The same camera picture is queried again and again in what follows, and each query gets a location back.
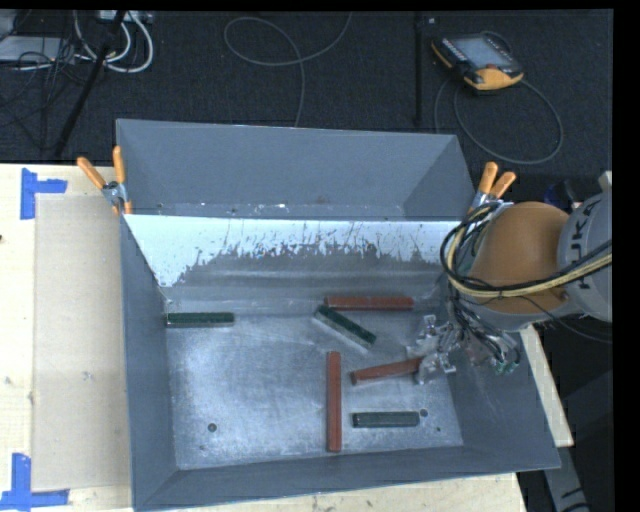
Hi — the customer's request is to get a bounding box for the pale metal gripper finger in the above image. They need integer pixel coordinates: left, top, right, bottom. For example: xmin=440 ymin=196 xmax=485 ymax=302
xmin=413 ymin=351 xmax=458 ymax=386
xmin=405 ymin=314 xmax=445 ymax=357

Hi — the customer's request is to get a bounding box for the red-brown block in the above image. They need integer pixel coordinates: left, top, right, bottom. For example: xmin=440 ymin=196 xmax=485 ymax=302
xmin=349 ymin=356 xmax=425 ymax=387
xmin=323 ymin=295 xmax=416 ymax=313
xmin=325 ymin=350 xmax=344 ymax=454

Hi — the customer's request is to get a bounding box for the dark green flat block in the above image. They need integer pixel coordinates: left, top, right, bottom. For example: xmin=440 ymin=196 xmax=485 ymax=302
xmin=165 ymin=311 xmax=236 ymax=329
xmin=312 ymin=304 xmax=378 ymax=352
xmin=351 ymin=410 xmax=421 ymax=429

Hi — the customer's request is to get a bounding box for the grey metal bin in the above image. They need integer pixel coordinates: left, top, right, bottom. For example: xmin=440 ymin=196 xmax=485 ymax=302
xmin=115 ymin=118 xmax=563 ymax=512

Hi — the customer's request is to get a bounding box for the pale wood flat board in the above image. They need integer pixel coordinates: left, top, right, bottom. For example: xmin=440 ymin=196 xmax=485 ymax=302
xmin=30 ymin=193 xmax=133 ymax=494

